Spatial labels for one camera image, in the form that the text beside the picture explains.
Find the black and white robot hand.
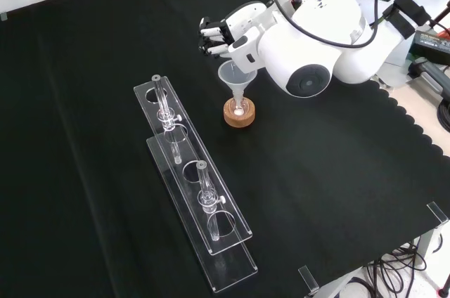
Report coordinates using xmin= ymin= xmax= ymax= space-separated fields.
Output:
xmin=198 ymin=1 xmax=278 ymax=74

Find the translucent plastic funnel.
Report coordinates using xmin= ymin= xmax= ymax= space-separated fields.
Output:
xmin=217 ymin=60 xmax=259 ymax=111

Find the small round-bottom glass flask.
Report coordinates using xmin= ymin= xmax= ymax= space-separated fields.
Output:
xmin=228 ymin=96 xmax=251 ymax=118

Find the clear acrylic funnel stand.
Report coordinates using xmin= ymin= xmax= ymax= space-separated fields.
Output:
xmin=133 ymin=73 xmax=259 ymax=294

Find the black bench cloth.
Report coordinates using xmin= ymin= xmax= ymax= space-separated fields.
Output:
xmin=0 ymin=0 xmax=450 ymax=298

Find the black power adapter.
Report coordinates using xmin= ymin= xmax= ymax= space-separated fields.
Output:
xmin=409 ymin=29 xmax=450 ymax=65

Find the grey plug block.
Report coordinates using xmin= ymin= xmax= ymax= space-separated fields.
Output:
xmin=407 ymin=58 xmax=450 ymax=97

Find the black tripod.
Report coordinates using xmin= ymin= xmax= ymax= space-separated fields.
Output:
xmin=427 ymin=0 xmax=450 ymax=41

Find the grey table leg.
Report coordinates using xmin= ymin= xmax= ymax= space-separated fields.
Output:
xmin=416 ymin=226 xmax=443 ymax=260

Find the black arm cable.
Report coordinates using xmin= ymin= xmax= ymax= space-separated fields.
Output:
xmin=273 ymin=0 xmax=380 ymax=48

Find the cork ring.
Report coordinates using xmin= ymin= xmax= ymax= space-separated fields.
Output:
xmin=223 ymin=98 xmax=256 ymax=129

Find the black coiled cable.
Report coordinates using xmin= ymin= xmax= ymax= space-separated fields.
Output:
xmin=437 ymin=99 xmax=450 ymax=127

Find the clear cloth clamp bracket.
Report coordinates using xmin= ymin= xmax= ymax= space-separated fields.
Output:
xmin=426 ymin=201 xmax=450 ymax=225
xmin=297 ymin=265 xmax=320 ymax=294

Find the black cable bundle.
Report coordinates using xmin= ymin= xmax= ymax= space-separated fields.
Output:
xmin=361 ymin=234 xmax=450 ymax=298

